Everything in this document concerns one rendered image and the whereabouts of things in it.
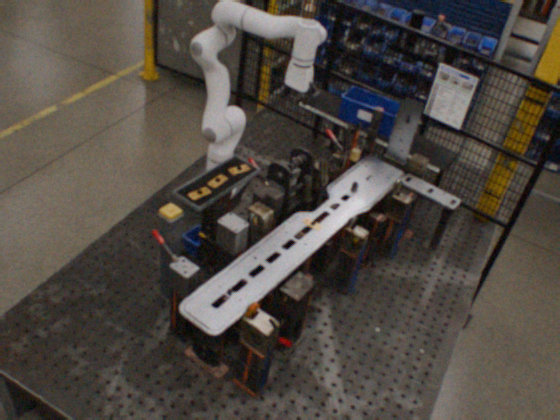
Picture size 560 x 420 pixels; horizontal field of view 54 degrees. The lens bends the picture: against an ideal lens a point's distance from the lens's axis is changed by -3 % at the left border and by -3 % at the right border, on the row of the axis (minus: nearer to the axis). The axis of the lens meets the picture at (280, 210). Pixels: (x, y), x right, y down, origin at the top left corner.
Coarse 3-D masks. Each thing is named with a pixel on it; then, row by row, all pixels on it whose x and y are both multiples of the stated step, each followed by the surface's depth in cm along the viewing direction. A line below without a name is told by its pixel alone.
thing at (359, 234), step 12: (360, 228) 230; (348, 240) 231; (360, 240) 227; (348, 252) 234; (360, 252) 232; (348, 264) 238; (336, 276) 245; (348, 276) 241; (336, 288) 248; (348, 288) 247
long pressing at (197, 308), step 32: (352, 192) 256; (384, 192) 260; (288, 224) 232; (320, 224) 235; (256, 256) 215; (288, 256) 218; (224, 288) 200; (256, 288) 202; (192, 320) 188; (224, 320) 189
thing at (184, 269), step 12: (180, 264) 198; (192, 264) 199; (180, 276) 196; (192, 276) 197; (180, 288) 200; (192, 288) 201; (180, 300) 205; (180, 324) 212; (192, 324) 216; (180, 336) 216
